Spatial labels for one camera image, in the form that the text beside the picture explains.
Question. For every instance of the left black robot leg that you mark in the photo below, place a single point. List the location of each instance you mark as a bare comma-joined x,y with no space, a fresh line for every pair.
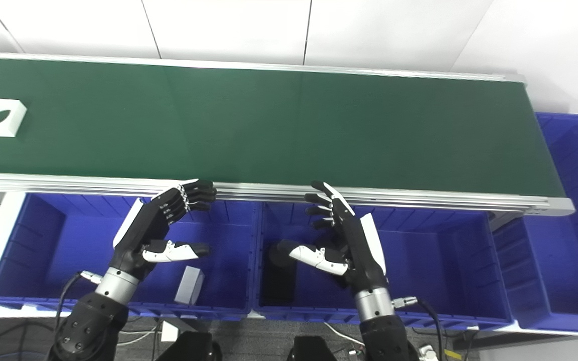
188,348

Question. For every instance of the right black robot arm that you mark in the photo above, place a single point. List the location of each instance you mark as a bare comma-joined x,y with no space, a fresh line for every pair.
384,336

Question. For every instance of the yellow tape piece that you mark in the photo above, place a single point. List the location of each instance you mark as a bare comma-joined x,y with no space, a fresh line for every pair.
452,354

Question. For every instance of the blue plastic bin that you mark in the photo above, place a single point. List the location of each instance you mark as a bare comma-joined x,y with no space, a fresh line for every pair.
570,250
43,250
444,265

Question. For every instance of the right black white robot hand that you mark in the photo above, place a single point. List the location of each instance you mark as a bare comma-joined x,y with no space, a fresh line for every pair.
356,245

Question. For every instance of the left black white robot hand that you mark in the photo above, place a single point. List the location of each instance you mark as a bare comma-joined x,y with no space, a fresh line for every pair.
143,225

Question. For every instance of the black part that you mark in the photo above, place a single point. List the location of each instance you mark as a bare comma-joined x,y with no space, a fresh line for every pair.
279,286

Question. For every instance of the green conveyor belt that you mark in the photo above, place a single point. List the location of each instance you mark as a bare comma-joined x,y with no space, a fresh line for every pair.
269,125
419,198

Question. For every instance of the white rectangular block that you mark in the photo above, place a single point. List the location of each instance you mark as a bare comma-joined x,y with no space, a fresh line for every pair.
188,286

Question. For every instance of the black robot leg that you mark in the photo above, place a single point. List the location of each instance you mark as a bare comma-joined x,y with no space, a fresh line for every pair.
314,351
188,348

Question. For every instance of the small white connector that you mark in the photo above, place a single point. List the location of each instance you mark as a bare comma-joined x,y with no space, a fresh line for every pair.
428,353

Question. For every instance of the right black robot leg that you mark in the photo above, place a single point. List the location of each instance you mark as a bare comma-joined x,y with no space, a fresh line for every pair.
314,351

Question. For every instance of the white power adapter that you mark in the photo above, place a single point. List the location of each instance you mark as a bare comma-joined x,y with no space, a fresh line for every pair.
169,332

